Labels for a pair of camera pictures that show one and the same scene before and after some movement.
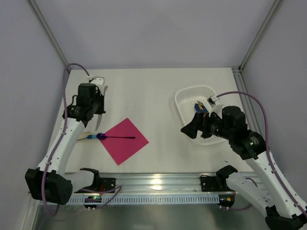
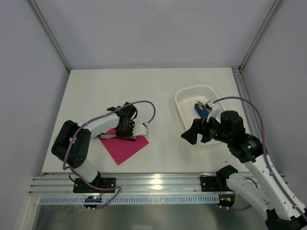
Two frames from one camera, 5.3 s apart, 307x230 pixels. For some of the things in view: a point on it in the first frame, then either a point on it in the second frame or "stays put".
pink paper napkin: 121,149 stays put
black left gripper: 100,105 -> 125,131
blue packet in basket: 200,108 stays put
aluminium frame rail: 152,184 stays put
